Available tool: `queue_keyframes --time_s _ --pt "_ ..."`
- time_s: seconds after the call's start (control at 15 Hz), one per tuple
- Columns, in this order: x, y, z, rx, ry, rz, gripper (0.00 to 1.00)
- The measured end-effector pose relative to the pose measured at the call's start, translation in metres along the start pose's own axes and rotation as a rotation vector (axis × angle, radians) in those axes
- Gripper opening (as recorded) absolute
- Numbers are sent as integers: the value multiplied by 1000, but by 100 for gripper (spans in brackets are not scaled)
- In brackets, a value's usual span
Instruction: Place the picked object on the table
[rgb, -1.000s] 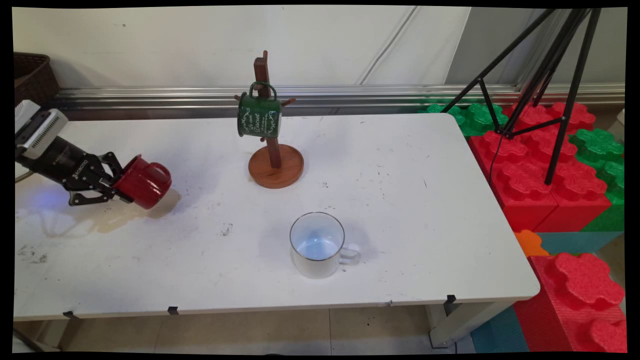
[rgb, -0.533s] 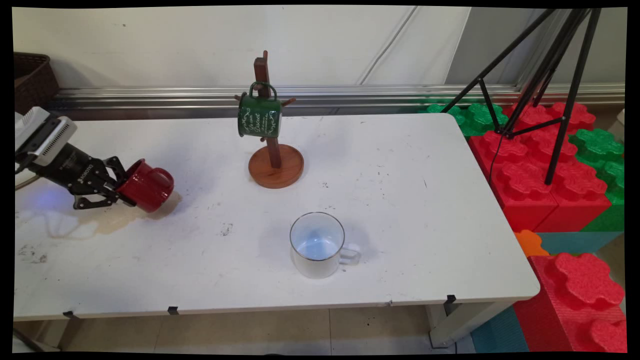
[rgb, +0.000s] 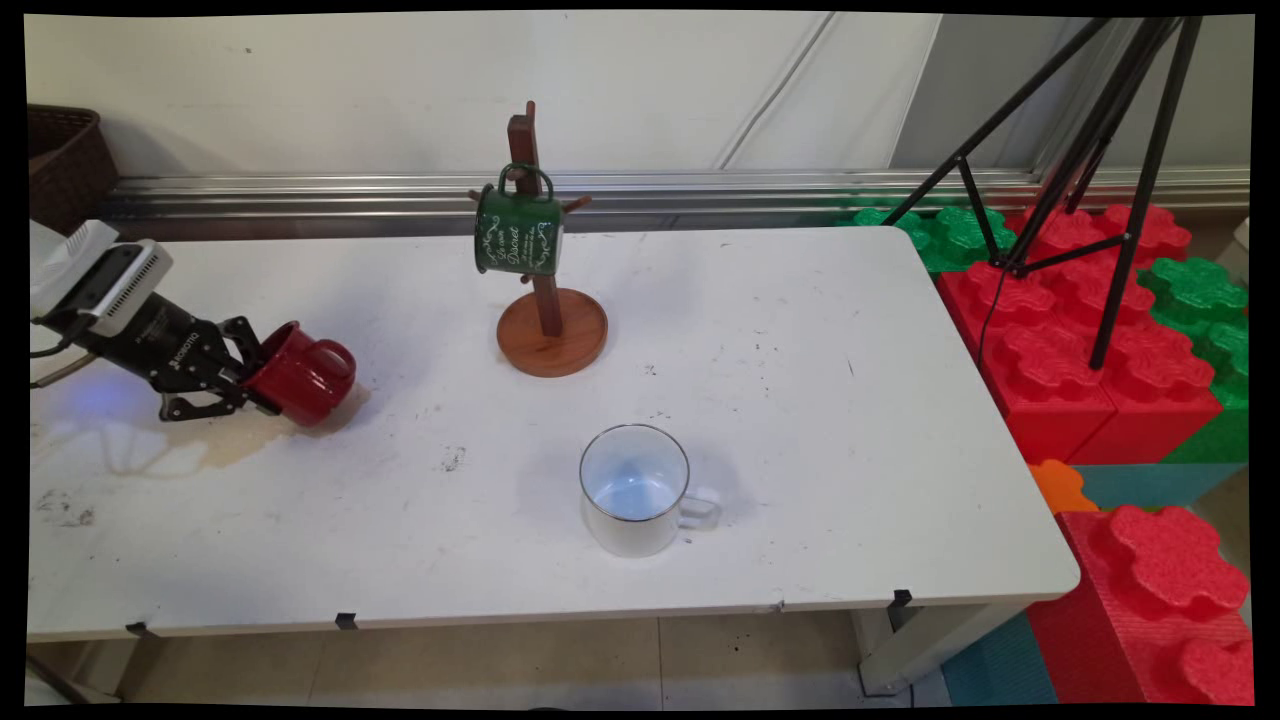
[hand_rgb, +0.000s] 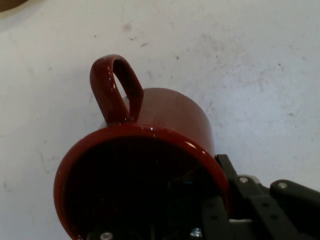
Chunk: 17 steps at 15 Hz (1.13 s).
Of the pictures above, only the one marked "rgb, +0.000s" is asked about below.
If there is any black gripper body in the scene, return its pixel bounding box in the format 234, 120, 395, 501
75, 293, 239, 396

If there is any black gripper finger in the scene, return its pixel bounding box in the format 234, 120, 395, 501
157, 378, 283, 422
218, 315, 266, 373

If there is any red enamel mug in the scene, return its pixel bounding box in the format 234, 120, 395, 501
240, 320, 359, 430

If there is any green enamel mug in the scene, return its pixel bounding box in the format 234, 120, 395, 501
473, 162, 564, 279

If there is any brown wicker basket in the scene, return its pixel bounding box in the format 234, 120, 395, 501
28, 104, 120, 238

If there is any wooden mug tree stand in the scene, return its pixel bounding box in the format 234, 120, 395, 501
466, 100, 610, 379

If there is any white enamel mug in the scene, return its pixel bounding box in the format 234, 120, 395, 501
577, 423, 722, 559

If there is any green foam block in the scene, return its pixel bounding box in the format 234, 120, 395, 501
835, 204, 1017, 274
1138, 255, 1251, 464

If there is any white table leg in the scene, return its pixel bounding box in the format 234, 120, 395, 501
850, 600, 1033, 698

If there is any large red foam block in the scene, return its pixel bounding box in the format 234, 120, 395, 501
934, 198, 1227, 467

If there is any teal foam mat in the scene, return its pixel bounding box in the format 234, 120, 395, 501
939, 608, 1061, 707
1074, 461, 1251, 512

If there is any orange foam piece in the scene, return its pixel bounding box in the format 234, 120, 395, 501
1027, 458, 1100, 515

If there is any black tripod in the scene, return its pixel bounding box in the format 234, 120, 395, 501
880, 15, 1207, 372

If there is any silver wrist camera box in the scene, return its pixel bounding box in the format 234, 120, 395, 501
58, 219, 174, 339

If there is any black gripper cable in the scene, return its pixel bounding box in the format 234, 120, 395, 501
29, 340, 89, 391

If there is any aluminium wall rail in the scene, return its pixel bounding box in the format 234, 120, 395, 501
100, 166, 1251, 241

